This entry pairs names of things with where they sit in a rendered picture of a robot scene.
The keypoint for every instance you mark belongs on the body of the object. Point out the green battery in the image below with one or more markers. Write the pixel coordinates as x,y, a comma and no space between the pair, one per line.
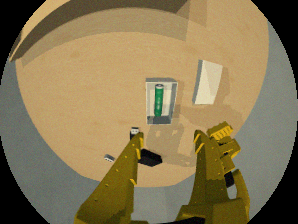
158,99

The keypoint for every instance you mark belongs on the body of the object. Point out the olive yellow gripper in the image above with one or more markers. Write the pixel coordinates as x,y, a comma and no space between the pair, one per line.
113,199

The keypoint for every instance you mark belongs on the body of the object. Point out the black usb flash drive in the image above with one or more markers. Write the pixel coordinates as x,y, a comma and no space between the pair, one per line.
133,131

